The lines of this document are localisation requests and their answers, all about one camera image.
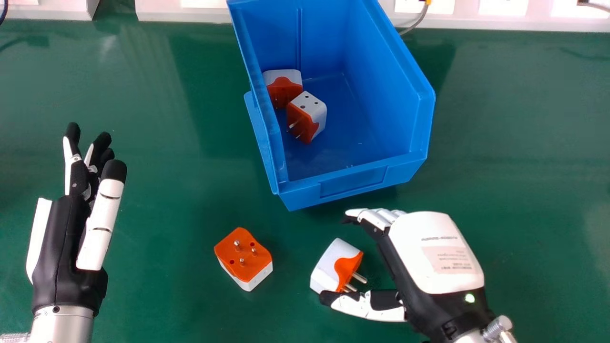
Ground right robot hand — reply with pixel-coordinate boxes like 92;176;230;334
319;208;497;343

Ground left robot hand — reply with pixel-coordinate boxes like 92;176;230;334
26;122;128;317

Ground white-and-orange plug adapter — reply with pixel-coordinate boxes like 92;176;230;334
262;69;304;110
310;238;368;294
286;91;328;144
213;227;274;292

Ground blue plastic bin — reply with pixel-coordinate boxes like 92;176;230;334
226;0;436;212

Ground grey cable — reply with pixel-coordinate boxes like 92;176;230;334
398;0;432;37

